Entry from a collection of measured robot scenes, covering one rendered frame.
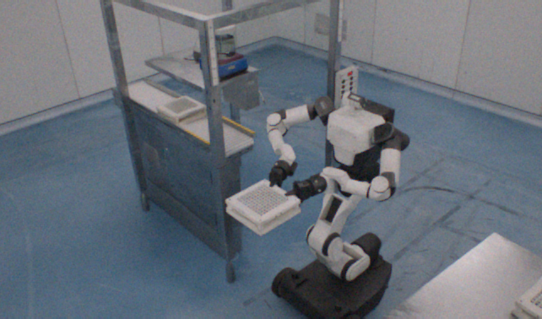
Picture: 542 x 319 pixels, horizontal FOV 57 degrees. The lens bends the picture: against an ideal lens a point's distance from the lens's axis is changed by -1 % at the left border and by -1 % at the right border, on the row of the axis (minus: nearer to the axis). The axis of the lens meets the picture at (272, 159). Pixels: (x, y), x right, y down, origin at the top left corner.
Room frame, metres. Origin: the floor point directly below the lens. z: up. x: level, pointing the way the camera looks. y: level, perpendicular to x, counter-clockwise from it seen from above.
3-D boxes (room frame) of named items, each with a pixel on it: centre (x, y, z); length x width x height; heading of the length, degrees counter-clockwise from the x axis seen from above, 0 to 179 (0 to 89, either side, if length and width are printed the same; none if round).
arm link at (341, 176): (2.00, -0.30, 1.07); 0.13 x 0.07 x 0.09; 59
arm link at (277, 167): (2.07, -0.02, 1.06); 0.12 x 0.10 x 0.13; 163
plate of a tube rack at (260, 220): (1.86, 0.05, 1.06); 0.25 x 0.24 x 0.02; 41
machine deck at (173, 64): (2.80, 0.41, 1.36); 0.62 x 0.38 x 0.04; 42
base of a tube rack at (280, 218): (1.86, 0.05, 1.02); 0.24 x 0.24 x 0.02; 41
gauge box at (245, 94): (2.74, 0.18, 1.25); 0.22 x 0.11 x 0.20; 42
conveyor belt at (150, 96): (3.09, 0.65, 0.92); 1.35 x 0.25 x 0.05; 42
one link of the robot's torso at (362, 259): (2.28, -0.44, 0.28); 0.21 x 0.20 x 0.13; 131
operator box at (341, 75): (3.07, -0.50, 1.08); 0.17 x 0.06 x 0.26; 132
